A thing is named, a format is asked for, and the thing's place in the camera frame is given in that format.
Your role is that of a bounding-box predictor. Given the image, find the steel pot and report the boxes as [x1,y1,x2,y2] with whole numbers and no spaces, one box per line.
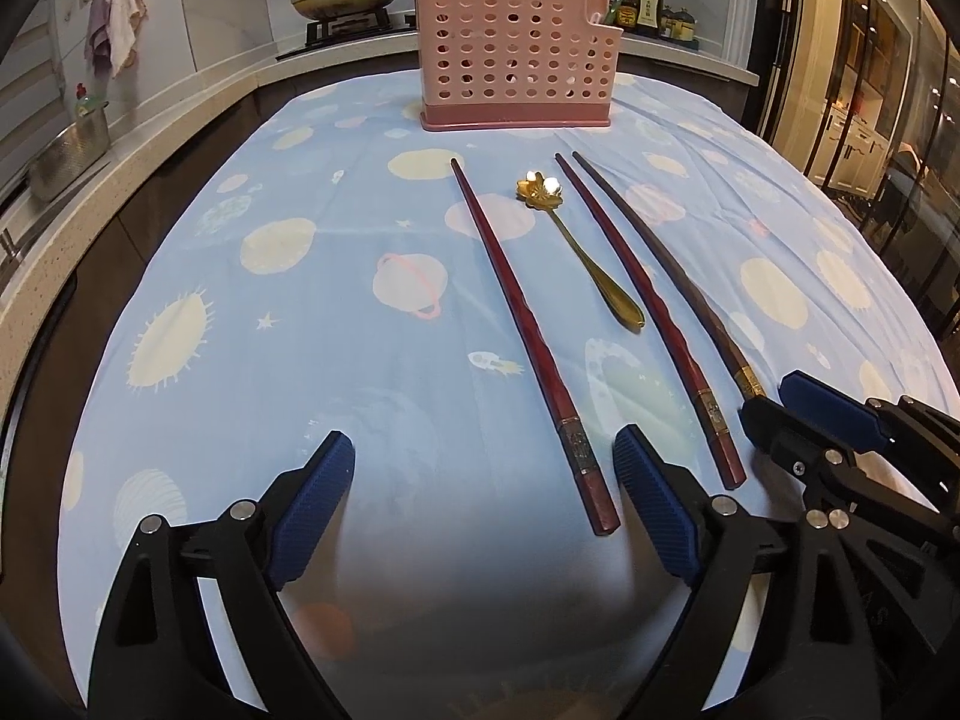
[26,101,113,201]

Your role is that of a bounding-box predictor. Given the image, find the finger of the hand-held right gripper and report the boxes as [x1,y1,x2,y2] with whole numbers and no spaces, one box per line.
[778,370,960,482]
[738,396,960,541]

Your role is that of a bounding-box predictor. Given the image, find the white hanging towel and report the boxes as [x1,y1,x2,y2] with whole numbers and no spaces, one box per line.
[105,0,149,77]

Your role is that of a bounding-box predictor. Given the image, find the gold flower spoon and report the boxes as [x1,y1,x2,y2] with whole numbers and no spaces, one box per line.
[514,171,646,332]

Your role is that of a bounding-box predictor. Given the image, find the brown chopstick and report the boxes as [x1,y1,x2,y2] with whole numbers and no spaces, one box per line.
[572,151,767,400]

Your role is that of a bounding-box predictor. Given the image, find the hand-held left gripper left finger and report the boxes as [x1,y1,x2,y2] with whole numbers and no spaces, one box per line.
[87,430,357,720]

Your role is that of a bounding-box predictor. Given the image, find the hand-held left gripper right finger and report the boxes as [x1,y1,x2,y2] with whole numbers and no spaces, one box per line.
[612,422,863,720]

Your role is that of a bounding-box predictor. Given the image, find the glass sliding door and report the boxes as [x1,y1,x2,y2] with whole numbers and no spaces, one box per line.
[750,0,960,331]

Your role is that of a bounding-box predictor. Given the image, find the blue planet print tablecloth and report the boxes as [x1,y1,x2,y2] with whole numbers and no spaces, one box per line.
[56,67,950,720]

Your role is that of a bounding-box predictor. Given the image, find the pink perforated utensil holder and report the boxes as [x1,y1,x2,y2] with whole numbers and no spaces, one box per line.
[414,0,625,132]

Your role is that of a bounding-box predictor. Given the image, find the purple hanging cloth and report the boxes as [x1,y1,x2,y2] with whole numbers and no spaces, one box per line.
[84,0,115,80]

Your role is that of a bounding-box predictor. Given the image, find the grey window blinds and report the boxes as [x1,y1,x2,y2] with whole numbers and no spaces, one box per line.
[0,11,65,196]

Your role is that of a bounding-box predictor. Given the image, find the black gas stove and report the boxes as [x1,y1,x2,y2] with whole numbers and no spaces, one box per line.
[276,11,418,61]

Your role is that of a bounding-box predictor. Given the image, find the dark red chopstick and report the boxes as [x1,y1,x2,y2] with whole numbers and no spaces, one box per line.
[448,157,622,537]
[553,153,747,490]

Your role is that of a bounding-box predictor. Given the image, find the yellow frying pan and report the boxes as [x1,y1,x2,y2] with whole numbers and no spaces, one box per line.
[291,0,407,20]

